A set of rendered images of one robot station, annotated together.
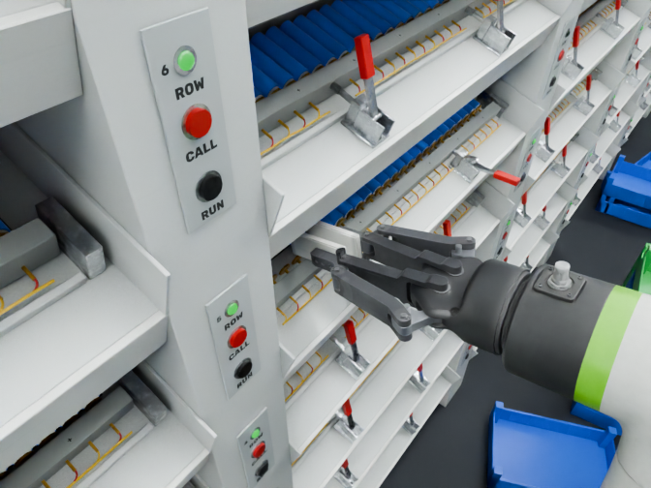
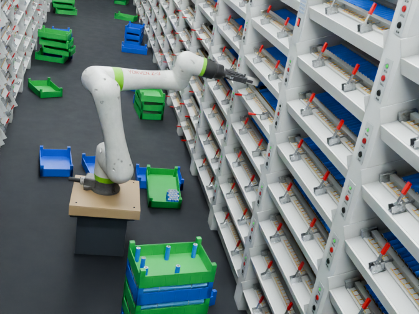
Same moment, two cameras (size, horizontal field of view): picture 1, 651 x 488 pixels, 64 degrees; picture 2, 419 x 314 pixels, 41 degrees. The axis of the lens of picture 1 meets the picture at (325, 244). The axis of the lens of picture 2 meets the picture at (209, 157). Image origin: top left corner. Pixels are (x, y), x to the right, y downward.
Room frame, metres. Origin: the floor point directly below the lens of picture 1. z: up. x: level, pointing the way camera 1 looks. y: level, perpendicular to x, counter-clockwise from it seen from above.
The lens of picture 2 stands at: (1.89, -2.27, 1.71)
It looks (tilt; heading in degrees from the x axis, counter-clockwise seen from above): 24 degrees down; 126
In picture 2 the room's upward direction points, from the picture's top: 10 degrees clockwise
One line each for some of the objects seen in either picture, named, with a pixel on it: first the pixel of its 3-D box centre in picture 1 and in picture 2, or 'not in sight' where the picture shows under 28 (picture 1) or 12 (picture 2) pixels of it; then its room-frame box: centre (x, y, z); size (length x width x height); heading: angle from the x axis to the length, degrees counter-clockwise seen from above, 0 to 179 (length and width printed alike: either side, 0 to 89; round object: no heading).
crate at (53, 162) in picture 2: not in sight; (55, 161); (-0.85, -0.23, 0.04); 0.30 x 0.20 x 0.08; 147
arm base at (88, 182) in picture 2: not in sight; (95, 181); (-0.03, -0.59, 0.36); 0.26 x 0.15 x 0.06; 38
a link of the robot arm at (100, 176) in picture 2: not in sight; (108, 162); (0.02, -0.56, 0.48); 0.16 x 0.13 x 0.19; 158
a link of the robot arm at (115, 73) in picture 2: not in sight; (101, 79); (-0.03, -0.62, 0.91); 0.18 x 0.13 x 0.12; 68
